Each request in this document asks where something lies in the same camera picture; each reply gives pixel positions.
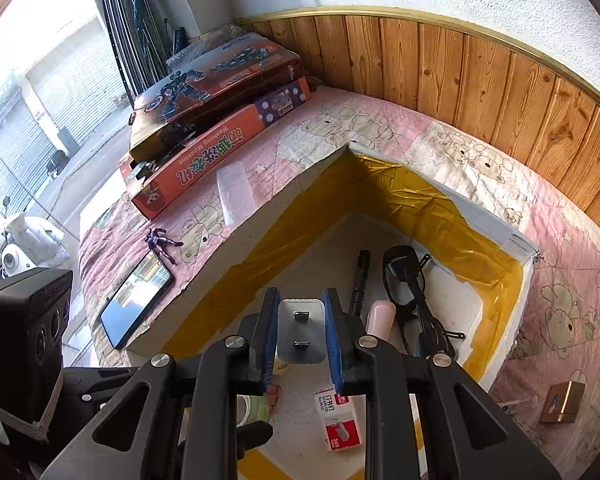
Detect pink printed blanket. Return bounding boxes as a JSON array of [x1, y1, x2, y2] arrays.
[[77, 85, 600, 466]]

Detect clear plastic piece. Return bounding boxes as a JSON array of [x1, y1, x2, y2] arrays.
[[216, 161, 258, 226]]

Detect black metal rods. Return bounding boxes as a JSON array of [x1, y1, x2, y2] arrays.
[[97, 0, 191, 106]]

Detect purple toy figure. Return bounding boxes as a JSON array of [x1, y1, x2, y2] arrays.
[[146, 227, 185, 266]]

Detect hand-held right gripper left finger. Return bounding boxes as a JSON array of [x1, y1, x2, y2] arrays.
[[40, 287, 282, 480]]

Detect white scooter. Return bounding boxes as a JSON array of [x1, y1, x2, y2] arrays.
[[0, 210, 71, 281]]

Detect pink stapler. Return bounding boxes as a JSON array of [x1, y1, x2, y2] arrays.
[[367, 300, 397, 341]]

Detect large white cardboard box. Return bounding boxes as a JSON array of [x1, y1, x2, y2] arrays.
[[125, 142, 540, 480]]

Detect white red staples box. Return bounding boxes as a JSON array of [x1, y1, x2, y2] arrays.
[[312, 387, 363, 453]]

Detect orange toy box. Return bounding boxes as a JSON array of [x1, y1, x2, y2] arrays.
[[120, 76, 313, 221]]

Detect gold cube box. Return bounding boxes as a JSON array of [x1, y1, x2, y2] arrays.
[[540, 381, 587, 425]]

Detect dark robot toy box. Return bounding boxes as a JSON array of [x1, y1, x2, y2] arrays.
[[129, 32, 303, 163]]

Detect white charger plug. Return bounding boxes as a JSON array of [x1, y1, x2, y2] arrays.
[[277, 299, 327, 365]]

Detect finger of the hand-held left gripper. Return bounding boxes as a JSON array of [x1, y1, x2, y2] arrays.
[[237, 420, 274, 461]]

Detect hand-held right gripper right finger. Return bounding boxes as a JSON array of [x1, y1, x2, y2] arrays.
[[321, 287, 563, 480]]

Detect grey marker pen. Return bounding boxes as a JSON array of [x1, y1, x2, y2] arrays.
[[349, 250, 372, 317]]

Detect black sunglasses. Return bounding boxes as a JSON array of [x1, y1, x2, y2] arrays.
[[382, 245, 466, 361]]

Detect black smartphone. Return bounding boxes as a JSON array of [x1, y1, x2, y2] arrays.
[[100, 250, 173, 351]]

